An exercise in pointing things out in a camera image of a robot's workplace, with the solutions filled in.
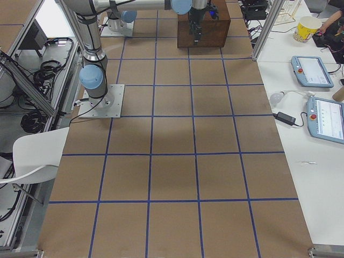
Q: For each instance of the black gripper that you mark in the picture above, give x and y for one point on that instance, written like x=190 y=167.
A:
x=194 y=17

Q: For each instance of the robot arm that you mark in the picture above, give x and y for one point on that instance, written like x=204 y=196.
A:
x=83 y=18
x=119 y=20

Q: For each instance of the dark wooden drawer cabinet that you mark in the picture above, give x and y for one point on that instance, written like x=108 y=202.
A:
x=215 y=24

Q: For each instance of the white light bulb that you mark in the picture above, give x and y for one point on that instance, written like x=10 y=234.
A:
x=276 y=98

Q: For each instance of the yellow popcorn bucket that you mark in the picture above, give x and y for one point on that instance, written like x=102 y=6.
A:
x=306 y=28

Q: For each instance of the black power adapter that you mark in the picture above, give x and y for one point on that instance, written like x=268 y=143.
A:
x=287 y=119

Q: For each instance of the far teach pendant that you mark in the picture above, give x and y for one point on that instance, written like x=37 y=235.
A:
x=310 y=71

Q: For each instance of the teach pendant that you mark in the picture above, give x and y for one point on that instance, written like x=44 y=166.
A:
x=310 y=71
x=325 y=119

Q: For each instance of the near teach pendant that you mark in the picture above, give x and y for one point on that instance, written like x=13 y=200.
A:
x=325 y=119

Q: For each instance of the cardboard tube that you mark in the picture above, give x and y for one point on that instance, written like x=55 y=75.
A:
x=339 y=95

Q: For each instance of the white chair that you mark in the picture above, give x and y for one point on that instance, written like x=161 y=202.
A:
x=36 y=157

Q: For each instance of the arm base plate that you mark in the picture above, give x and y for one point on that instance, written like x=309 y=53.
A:
x=109 y=107
x=123 y=33

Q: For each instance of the aluminium frame post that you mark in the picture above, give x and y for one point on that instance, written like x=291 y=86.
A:
x=268 y=24

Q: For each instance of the gold wire rack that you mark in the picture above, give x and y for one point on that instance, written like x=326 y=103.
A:
x=287 y=12

